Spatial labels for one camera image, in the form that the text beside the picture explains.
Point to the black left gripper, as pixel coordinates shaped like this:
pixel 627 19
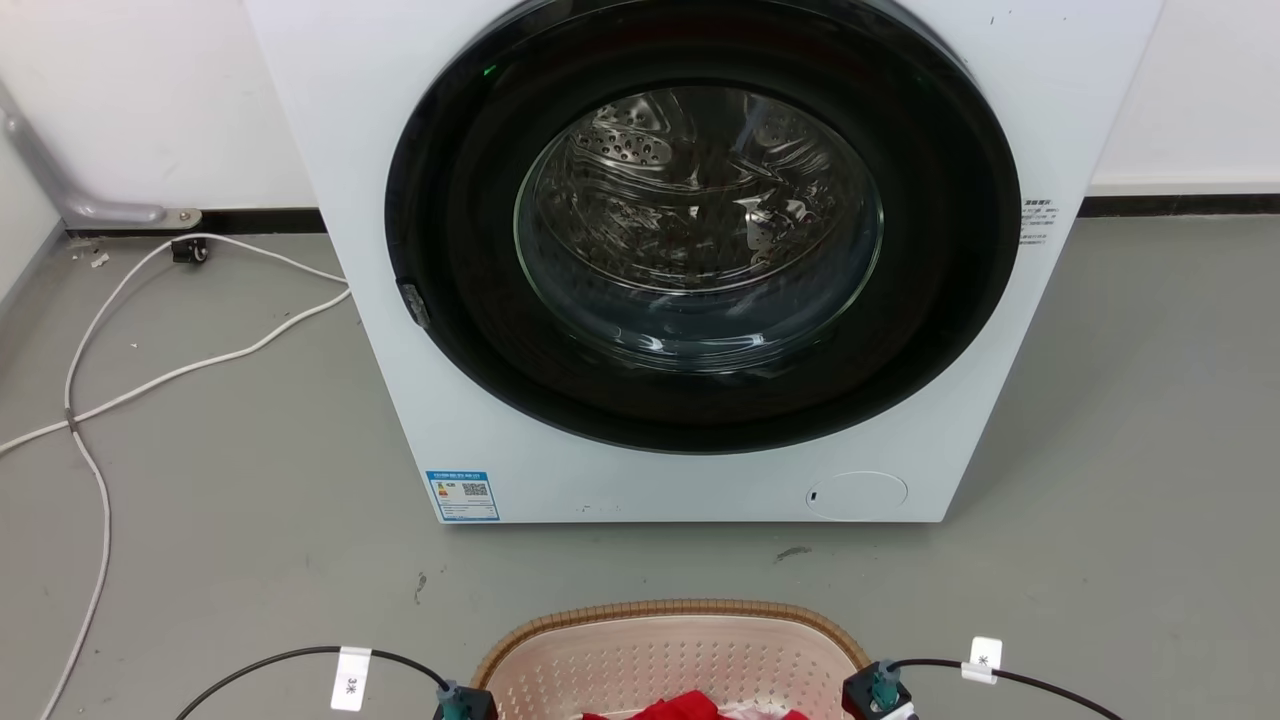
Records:
pixel 468 705

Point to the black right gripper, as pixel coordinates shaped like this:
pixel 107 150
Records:
pixel 870 698

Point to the beige plastic laundry basket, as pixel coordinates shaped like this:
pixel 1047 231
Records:
pixel 650 650

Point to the pale pink cloth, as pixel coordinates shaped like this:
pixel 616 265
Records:
pixel 748 711

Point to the red garment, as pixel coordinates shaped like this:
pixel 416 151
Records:
pixel 680 709

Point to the round white filter cover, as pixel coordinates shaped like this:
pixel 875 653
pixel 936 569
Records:
pixel 857 496

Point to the blue energy label sticker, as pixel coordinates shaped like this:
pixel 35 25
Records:
pixel 462 496

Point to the black round washer door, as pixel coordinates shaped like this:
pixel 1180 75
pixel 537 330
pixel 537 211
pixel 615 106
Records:
pixel 450 250

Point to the small printed text label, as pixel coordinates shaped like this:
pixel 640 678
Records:
pixel 1036 222

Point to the stainless steel washer drum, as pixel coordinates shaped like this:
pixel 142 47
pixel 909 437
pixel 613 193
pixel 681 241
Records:
pixel 690 220

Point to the white front-load washing machine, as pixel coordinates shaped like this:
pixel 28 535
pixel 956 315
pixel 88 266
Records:
pixel 372 200

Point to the small black floor plug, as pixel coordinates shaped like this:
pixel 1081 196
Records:
pixel 188 250

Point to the grey metal pipe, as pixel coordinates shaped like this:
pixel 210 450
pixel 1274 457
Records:
pixel 100 210

